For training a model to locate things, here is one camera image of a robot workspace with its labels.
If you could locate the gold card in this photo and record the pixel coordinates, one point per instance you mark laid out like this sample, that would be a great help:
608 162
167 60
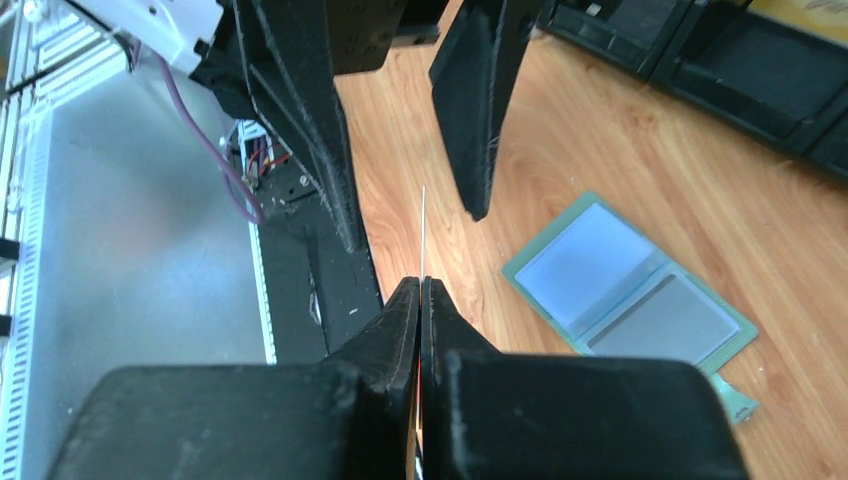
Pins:
806 13

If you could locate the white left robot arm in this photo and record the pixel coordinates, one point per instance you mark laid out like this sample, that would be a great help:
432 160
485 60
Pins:
170 28

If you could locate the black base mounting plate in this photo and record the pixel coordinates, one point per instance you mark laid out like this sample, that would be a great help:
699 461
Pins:
314 296

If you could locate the teal leather card holder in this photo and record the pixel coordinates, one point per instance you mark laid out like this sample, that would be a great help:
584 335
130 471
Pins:
608 290

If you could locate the black three-compartment tray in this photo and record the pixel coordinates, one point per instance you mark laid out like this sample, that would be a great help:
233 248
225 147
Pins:
783 84

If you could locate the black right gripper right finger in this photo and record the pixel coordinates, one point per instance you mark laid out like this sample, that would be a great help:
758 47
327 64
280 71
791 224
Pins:
493 415

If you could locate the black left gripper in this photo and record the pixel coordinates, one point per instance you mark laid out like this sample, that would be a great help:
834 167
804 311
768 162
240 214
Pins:
280 58

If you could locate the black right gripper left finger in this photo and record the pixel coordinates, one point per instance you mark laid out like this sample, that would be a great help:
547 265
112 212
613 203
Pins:
348 416

